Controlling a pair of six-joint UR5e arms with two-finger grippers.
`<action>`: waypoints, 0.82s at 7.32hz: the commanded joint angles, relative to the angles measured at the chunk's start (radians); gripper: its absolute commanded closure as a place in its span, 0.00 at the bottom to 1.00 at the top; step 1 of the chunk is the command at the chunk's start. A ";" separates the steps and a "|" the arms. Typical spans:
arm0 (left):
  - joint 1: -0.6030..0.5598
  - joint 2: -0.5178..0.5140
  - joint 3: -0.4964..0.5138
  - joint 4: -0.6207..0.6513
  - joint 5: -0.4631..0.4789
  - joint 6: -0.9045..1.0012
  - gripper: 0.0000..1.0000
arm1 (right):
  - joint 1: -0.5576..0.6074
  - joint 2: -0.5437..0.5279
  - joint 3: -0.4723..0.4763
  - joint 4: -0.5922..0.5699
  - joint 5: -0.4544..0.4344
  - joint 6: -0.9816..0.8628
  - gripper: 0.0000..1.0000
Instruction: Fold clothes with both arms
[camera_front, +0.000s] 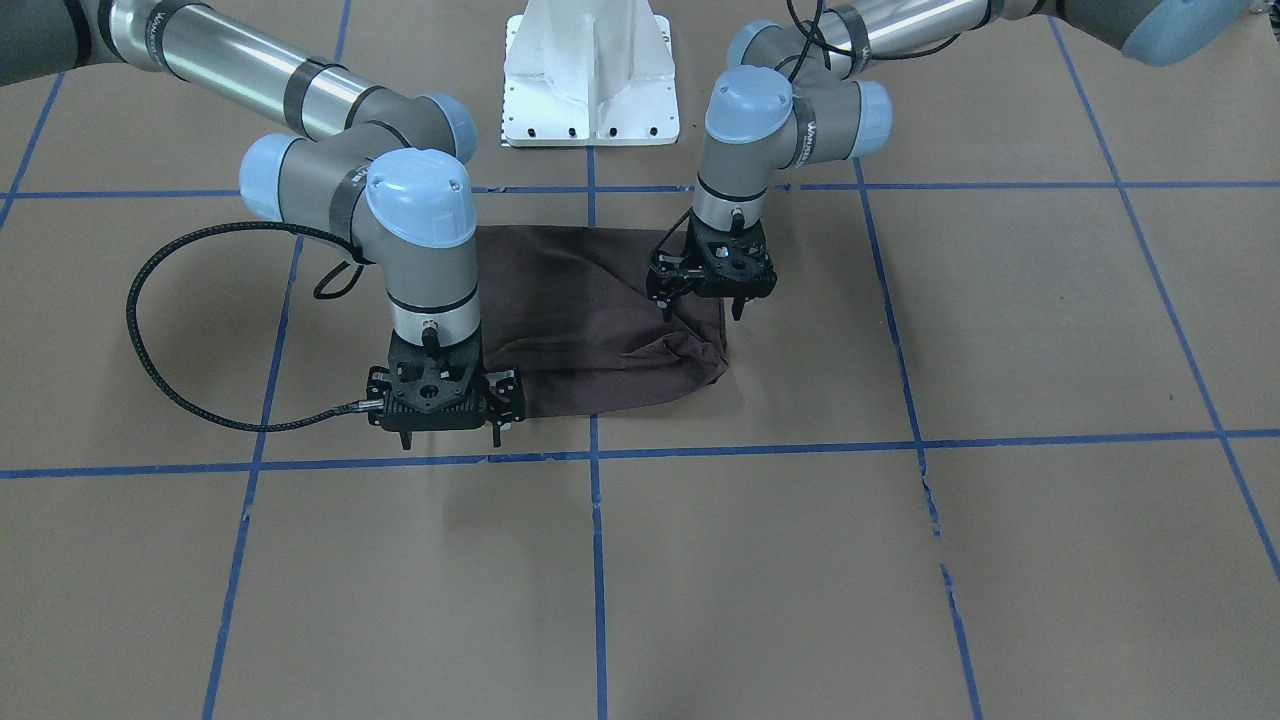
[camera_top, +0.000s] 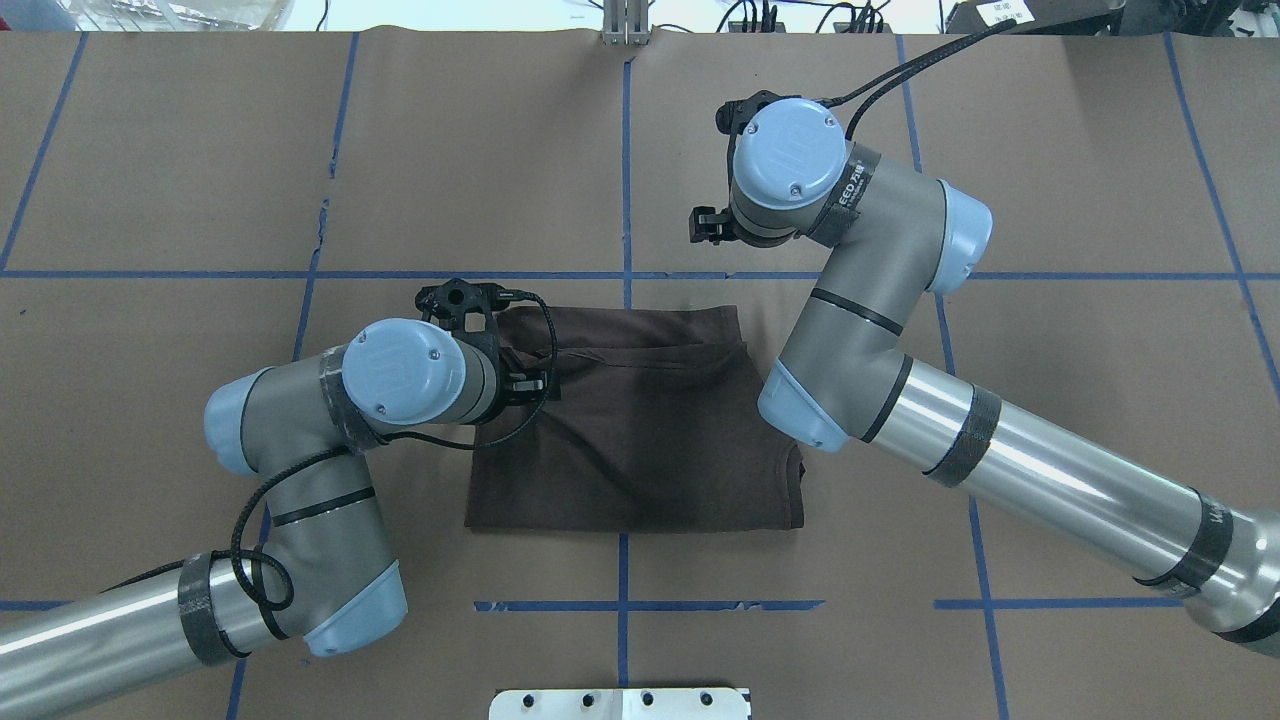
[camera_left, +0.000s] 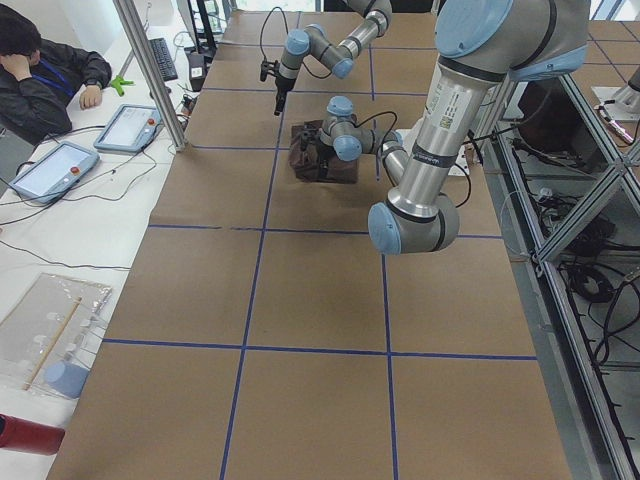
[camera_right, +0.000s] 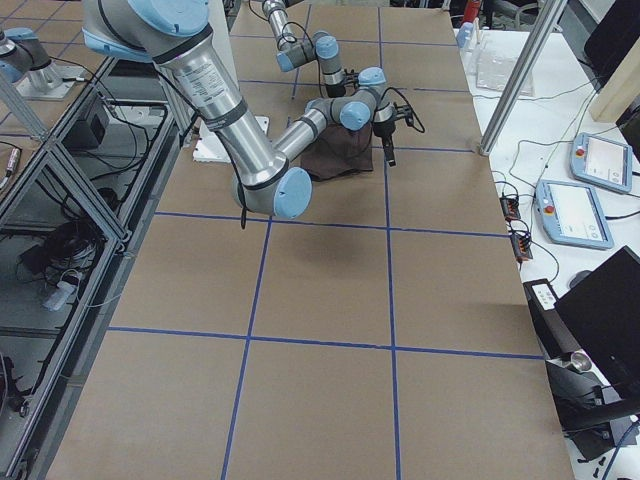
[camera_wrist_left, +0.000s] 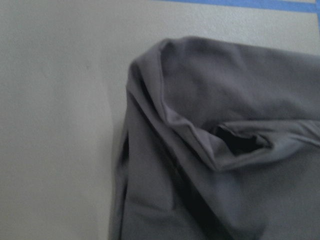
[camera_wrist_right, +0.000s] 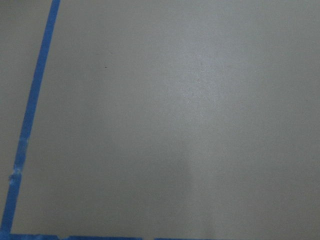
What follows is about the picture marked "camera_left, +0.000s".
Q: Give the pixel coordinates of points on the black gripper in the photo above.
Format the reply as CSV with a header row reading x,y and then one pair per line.
x,y
324,161
282,85

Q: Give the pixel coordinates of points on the black keyboard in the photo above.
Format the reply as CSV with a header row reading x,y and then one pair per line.
x,y
163,59

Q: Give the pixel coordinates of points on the clear plastic bag sheet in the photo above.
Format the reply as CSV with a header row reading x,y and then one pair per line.
x,y
28,327

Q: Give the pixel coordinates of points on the red cylinder bottle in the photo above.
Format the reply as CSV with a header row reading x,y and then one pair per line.
x,y
25,436

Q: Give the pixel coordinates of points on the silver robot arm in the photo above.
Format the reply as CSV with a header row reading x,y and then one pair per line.
x,y
337,57
480,43

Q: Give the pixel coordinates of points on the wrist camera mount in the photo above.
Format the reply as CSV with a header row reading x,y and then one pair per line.
x,y
308,136
268,68

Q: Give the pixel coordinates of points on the green plastic tool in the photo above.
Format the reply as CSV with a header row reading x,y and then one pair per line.
x,y
119,83

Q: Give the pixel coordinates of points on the dark brown t-shirt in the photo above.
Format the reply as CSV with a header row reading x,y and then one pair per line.
x,y
313,161

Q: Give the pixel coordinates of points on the aluminium frame rack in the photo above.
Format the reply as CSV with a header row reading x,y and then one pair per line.
x,y
567,179

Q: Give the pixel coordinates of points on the teach pendant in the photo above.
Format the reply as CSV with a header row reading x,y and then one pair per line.
x,y
54,174
130,130

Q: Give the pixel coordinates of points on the near teach pendant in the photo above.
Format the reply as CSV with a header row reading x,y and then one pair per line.
x,y
54,174

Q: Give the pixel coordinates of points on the wooden stick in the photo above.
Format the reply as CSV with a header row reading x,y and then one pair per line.
x,y
52,343

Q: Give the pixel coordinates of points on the light blue cup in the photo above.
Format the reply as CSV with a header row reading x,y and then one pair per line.
x,y
66,378

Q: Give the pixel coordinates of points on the aluminium frame post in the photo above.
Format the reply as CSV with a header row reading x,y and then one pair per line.
x,y
136,35

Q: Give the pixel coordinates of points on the seated person in black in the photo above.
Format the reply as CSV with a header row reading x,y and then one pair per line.
x,y
39,78

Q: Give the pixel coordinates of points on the far teach pendant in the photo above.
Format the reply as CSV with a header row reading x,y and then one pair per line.
x,y
130,130

